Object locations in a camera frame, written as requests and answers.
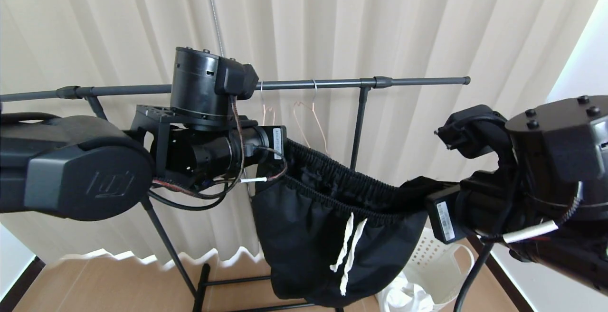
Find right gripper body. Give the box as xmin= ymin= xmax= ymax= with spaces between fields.
xmin=425 ymin=172 xmax=516 ymax=245

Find silver curtain wand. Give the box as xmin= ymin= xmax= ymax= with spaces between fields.
xmin=204 ymin=0 xmax=225 ymax=58

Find black shorts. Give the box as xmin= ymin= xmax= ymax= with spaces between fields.
xmin=251 ymin=139 xmax=445 ymax=308

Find white garment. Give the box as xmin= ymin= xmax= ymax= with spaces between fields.
xmin=375 ymin=272 xmax=435 ymax=312

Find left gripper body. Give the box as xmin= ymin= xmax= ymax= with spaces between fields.
xmin=230 ymin=125 xmax=288 ymax=175

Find black clothes rack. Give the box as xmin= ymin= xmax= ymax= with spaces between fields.
xmin=0 ymin=76 xmax=471 ymax=312

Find white laundry basket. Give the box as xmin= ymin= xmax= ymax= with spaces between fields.
xmin=408 ymin=227 xmax=475 ymax=310

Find pink clothes hanger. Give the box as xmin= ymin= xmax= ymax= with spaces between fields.
xmin=259 ymin=82 xmax=277 ymax=126
xmin=292 ymin=79 xmax=331 ymax=157

